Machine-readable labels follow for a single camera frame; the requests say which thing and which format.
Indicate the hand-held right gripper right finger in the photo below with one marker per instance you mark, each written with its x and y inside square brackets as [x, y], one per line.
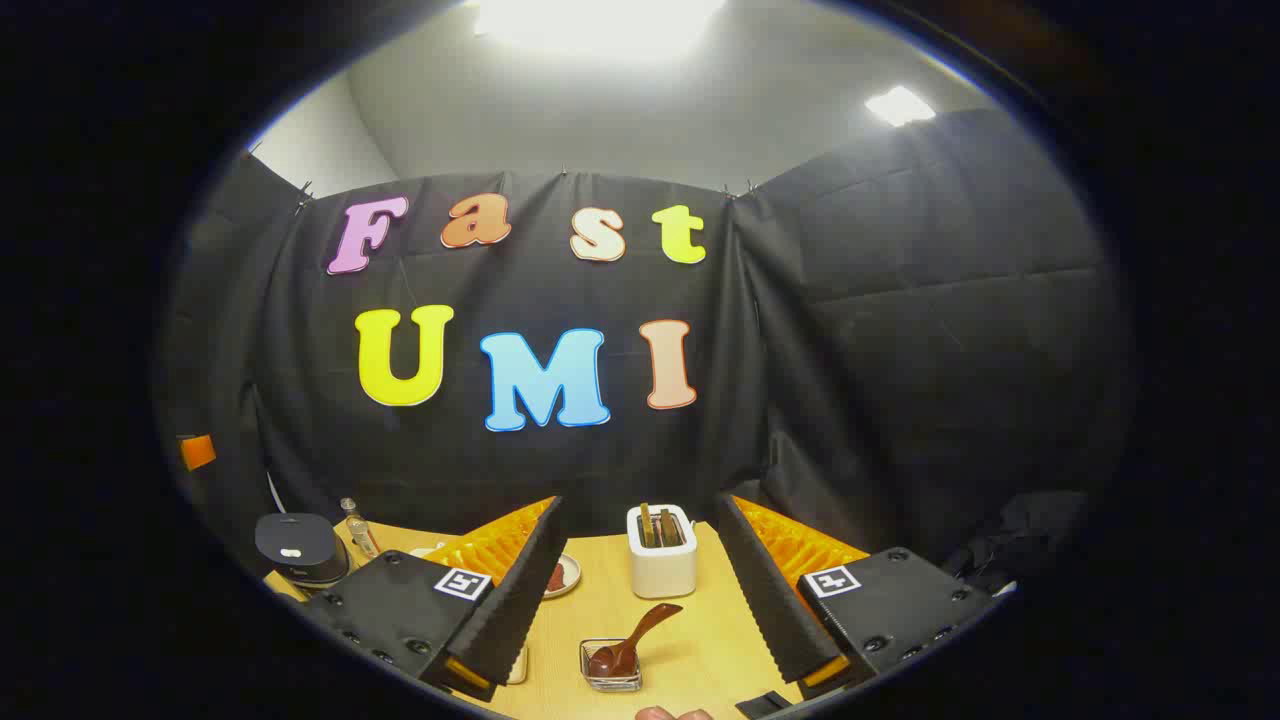
[770, 600]

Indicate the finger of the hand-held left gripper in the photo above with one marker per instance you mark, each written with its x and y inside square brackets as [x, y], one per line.
[197, 452]

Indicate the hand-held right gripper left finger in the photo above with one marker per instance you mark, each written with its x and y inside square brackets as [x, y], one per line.
[520, 590]

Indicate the dark wooden spoon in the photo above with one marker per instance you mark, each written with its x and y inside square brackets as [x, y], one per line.
[630, 645]

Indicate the grey silver rice cooker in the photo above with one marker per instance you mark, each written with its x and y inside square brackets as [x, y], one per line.
[300, 545]

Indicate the red brown meat piece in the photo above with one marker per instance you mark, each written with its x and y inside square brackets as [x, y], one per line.
[556, 578]

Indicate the white round plate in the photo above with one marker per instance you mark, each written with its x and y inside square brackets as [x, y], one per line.
[570, 578]

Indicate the white toaster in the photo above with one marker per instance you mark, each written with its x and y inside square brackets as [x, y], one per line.
[662, 570]

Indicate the brown toast slice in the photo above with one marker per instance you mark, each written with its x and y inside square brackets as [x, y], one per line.
[646, 525]
[666, 527]

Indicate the small clear glass bottle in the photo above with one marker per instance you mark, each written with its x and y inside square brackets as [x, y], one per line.
[360, 530]

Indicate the dark cloth pile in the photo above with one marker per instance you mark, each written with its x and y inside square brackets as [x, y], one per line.
[1030, 530]

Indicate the small ceiling light panel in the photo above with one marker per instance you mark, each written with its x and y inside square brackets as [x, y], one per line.
[900, 105]

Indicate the large ceiling light panel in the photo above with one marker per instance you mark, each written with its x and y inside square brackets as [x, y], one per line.
[600, 20]

